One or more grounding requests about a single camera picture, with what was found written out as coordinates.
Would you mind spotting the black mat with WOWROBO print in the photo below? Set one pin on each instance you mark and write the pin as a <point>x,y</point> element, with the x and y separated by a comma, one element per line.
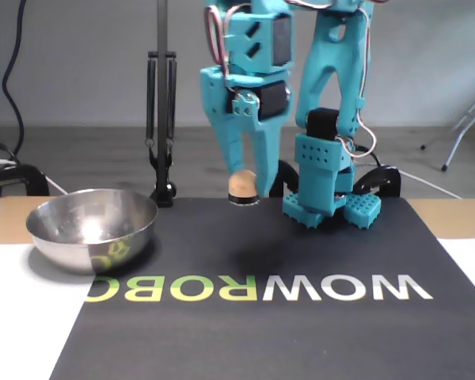
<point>182,277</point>

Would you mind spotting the black spring lamp stand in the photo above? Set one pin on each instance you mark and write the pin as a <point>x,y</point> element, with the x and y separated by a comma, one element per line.
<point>162,79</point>

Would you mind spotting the metal bowl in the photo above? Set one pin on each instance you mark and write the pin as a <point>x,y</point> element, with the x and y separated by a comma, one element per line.
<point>59,249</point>

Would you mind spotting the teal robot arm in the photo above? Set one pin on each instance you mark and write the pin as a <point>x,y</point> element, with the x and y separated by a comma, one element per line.
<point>312,79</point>

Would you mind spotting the white folding stand legs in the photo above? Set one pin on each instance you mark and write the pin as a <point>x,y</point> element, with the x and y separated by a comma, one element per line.
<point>454,148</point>

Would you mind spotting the teal gripper black servo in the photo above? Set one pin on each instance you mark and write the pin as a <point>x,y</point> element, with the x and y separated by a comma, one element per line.
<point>248,120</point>

